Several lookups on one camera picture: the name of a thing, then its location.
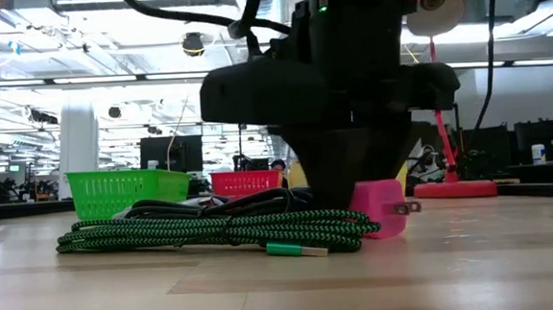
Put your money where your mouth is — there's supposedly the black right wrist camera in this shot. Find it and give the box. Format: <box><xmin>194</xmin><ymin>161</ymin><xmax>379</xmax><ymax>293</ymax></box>
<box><xmin>266</xmin><ymin>0</ymin><xmax>315</xmax><ymax>65</ymax></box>

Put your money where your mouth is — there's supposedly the green plastic basket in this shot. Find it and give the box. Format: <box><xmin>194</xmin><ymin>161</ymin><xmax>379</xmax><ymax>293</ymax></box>
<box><xmin>64</xmin><ymin>164</ymin><xmax>195</xmax><ymax>223</ymax></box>

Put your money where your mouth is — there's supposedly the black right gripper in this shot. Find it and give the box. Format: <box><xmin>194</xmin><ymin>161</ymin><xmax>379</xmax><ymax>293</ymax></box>
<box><xmin>193</xmin><ymin>0</ymin><xmax>469</xmax><ymax>217</ymax></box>

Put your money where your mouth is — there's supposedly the pink wall charger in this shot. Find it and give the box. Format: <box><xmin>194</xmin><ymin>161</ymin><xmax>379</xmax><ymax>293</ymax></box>
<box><xmin>348</xmin><ymin>177</ymin><xmax>424</xmax><ymax>242</ymax></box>

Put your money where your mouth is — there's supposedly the green black braided cable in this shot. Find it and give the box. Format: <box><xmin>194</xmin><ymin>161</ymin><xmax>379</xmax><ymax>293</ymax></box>
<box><xmin>53</xmin><ymin>201</ymin><xmax>383</xmax><ymax>274</ymax></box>

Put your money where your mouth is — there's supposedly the white plastic tub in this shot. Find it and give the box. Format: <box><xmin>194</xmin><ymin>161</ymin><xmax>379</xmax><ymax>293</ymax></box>
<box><xmin>531</xmin><ymin>143</ymin><xmax>547</xmax><ymax>166</ymax></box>

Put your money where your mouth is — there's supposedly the red plastic basket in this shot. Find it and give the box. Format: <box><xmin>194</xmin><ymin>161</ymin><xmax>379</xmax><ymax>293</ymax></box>
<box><xmin>208</xmin><ymin>167</ymin><xmax>284</xmax><ymax>200</ymax></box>

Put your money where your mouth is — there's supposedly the red desk lamp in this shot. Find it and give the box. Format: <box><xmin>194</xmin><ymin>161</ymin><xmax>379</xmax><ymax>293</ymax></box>
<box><xmin>400</xmin><ymin>0</ymin><xmax>500</xmax><ymax>203</ymax></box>

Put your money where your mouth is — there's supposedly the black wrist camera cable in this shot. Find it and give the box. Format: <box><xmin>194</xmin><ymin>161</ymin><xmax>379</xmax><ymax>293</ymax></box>
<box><xmin>119</xmin><ymin>0</ymin><xmax>296</xmax><ymax>69</ymax></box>

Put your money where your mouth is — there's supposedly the black background monitor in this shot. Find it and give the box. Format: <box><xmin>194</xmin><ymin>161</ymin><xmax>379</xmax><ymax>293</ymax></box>
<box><xmin>139</xmin><ymin>133</ymin><xmax>205</xmax><ymax>177</ymax></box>

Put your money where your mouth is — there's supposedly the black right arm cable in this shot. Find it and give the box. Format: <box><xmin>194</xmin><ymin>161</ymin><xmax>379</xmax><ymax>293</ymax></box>
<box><xmin>458</xmin><ymin>0</ymin><xmax>507</xmax><ymax>150</ymax></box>

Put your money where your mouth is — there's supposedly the person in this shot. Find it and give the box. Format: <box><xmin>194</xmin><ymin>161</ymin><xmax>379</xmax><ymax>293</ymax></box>
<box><xmin>269</xmin><ymin>157</ymin><xmax>289</xmax><ymax>190</ymax></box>

